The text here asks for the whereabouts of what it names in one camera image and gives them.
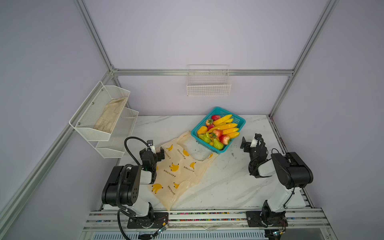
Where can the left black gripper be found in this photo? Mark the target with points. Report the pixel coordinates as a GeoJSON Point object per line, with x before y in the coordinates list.
{"type": "Point", "coordinates": [156, 154]}

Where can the red yellow fake apple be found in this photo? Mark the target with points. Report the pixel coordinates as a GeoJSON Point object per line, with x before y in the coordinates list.
{"type": "Point", "coordinates": [225, 139]}

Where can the large yellow fake banana bunch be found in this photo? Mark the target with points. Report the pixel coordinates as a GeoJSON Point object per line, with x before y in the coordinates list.
{"type": "Point", "coordinates": [227, 128]}

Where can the cream banana print plastic bag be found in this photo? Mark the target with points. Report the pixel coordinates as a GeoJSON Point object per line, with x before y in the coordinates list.
{"type": "Point", "coordinates": [179, 171]}

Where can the teal plastic fruit basket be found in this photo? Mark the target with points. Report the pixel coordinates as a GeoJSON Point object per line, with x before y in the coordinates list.
{"type": "Point", "coordinates": [207, 140]}

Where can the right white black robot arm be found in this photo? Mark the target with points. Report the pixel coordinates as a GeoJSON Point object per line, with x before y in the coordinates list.
{"type": "Point", "coordinates": [292, 173]}

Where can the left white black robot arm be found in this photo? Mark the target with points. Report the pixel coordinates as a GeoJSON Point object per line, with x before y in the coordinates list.
{"type": "Point", "coordinates": [123, 187]}

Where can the green fake pear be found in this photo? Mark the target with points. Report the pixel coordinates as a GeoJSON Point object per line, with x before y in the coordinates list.
{"type": "Point", "coordinates": [217, 144]}

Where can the small yellow fake banana bunch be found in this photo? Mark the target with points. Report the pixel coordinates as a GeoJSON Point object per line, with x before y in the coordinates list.
{"type": "Point", "coordinates": [222, 120]}

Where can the red fake strawberry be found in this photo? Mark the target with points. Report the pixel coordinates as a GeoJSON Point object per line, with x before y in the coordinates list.
{"type": "Point", "coordinates": [215, 117]}

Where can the white mesh lower shelf bin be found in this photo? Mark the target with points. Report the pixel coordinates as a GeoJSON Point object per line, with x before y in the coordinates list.
{"type": "Point", "coordinates": [114, 148]}

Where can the white mesh shelf bin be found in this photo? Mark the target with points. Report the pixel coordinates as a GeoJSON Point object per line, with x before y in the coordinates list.
{"type": "Point", "coordinates": [91, 120]}
{"type": "Point", "coordinates": [114, 148]}

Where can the beige cloth in bin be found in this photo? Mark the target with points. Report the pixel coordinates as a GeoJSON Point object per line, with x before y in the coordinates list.
{"type": "Point", "coordinates": [110, 115]}

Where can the white mesh upper shelf bin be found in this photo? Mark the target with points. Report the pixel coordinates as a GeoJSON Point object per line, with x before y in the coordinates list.
{"type": "Point", "coordinates": [91, 120]}

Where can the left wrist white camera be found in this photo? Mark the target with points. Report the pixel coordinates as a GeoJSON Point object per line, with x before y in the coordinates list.
{"type": "Point", "coordinates": [151, 146]}

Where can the wrist white camera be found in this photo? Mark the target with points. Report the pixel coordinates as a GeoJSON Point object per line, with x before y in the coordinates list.
{"type": "Point", "coordinates": [257, 141]}
{"type": "Point", "coordinates": [151, 146]}

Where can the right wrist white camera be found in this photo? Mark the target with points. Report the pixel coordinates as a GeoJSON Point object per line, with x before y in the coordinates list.
{"type": "Point", "coordinates": [257, 141]}

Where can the white wire wall basket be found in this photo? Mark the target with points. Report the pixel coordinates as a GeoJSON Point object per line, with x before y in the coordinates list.
{"type": "Point", "coordinates": [208, 81]}

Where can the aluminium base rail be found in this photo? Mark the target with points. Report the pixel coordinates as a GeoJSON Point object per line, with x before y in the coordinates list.
{"type": "Point", "coordinates": [301, 224]}

